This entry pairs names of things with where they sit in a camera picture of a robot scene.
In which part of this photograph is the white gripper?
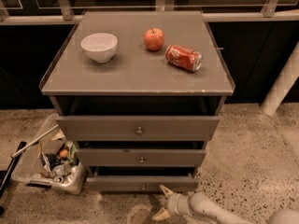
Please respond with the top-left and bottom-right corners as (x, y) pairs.
(152, 185), (191, 221)

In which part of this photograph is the grey bottom drawer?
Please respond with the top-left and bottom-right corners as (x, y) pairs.
(86, 167), (198, 192)

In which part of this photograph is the grey drawer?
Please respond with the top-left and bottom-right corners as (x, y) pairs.
(57, 116), (220, 141)
(86, 167), (198, 192)
(77, 141), (206, 167)

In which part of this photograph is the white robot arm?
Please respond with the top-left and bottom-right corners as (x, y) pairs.
(152, 185), (299, 224)

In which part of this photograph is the grey middle drawer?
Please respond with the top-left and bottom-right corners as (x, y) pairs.
(77, 141), (206, 167)

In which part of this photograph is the grey drawer cabinet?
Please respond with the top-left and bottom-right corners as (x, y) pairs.
(38, 10), (236, 176)

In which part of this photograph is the grey top drawer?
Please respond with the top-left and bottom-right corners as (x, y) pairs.
(57, 116), (220, 141)

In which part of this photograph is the silver can in bin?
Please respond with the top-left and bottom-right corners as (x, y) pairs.
(53, 164), (72, 176)

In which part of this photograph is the small orange fruit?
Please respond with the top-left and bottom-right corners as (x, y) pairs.
(59, 148), (69, 159)

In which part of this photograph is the clear plastic storage bin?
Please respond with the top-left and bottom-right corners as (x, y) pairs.
(12, 114), (86, 195)

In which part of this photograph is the metal stick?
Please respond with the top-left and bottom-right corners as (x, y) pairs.
(10, 124), (58, 159)

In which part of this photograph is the red soda can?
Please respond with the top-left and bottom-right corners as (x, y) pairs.
(165, 45), (203, 72)

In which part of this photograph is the black bar on floor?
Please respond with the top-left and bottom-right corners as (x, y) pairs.
(0, 141), (26, 216)

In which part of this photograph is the red apple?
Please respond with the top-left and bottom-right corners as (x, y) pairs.
(144, 28), (164, 51)

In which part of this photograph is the white ceramic bowl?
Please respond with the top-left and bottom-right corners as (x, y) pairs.
(81, 33), (118, 63)

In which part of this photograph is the metal window railing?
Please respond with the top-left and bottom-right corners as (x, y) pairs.
(0, 0), (299, 25)

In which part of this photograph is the white diagonal post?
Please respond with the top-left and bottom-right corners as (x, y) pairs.
(261, 42), (299, 116)

